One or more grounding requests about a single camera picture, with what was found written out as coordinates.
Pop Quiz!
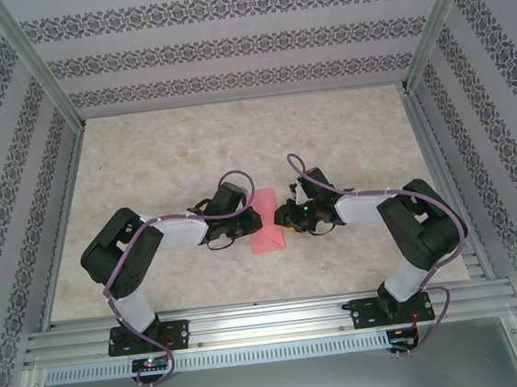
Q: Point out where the pink paper sheet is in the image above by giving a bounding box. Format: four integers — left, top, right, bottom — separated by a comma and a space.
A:
244, 186, 290, 256

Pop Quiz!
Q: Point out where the grey sheet metal tray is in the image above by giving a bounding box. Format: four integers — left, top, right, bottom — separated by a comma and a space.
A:
20, 316, 517, 387

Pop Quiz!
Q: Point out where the small dark circuit board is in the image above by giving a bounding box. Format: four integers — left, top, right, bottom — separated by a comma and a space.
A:
389, 326, 419, 349

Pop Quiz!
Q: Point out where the circuit board with green light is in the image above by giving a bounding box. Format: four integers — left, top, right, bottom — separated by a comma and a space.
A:
131, 356, 169, 374

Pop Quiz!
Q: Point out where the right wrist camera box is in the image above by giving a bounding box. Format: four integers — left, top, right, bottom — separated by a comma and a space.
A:
293, 180, 311, 206

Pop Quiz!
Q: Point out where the thin black right gripper cable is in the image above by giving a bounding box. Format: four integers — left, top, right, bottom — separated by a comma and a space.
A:
305, 217, 338, 238

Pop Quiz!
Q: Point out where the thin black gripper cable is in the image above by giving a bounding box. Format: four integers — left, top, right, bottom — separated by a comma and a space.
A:
205, 232, 238, 253
305, 217, 338, 238

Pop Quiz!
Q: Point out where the thin black left gripper cable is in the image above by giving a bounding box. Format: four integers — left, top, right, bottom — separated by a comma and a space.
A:
205, 232, 238, 253

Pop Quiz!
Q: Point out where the aluminium mounting rail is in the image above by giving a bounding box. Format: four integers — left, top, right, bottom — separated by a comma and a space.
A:
20, 273, 517, 370

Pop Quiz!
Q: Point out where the aluminium side rail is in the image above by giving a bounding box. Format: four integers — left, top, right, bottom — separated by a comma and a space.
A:
18, 125, 109, 333
398, 80, 500, 289

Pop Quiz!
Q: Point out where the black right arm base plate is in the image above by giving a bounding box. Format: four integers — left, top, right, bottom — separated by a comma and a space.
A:
350, 289, 438, 331

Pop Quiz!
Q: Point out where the slotted grey cable duct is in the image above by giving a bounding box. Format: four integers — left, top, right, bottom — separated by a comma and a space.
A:
43, 330, 392, 386

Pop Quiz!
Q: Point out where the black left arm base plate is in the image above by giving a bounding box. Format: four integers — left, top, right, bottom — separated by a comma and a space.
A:
105, 318, 192, 358

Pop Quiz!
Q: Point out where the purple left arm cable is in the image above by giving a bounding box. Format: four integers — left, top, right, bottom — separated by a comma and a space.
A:
91, 167, 276, 387

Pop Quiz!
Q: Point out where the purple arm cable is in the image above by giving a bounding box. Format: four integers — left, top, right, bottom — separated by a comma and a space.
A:
91, 167, 276, 387
285, 135, 481, 368

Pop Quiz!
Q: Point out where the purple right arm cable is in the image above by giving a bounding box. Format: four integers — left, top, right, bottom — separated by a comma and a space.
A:
285, 135, 481, 368

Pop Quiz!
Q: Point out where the aluminium frame post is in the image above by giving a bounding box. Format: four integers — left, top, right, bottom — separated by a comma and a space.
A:
0, 0, 88, 139
391, 0, 492, 95

